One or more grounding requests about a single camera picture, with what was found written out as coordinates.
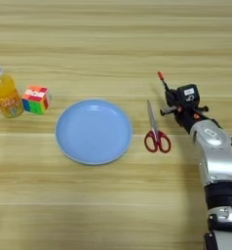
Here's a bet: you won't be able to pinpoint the orange juice bottle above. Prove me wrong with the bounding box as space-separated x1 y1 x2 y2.
0 63 25 119

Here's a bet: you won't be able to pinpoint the round blue plate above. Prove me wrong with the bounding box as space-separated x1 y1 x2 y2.
55 99 134 166

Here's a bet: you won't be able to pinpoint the red handled scissors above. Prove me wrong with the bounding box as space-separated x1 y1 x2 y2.
143 99 173 154

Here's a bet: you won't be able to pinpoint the red and black pen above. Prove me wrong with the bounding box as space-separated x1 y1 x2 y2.
157 70 172 94

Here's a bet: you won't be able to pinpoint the colourful puzzle cube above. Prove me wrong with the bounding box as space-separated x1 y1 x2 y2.
20 85 53 116

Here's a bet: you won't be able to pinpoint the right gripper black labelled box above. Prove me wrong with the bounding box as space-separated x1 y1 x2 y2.
176 83 201 105

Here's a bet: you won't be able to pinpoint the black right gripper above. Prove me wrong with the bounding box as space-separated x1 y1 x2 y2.
159 88 210 135

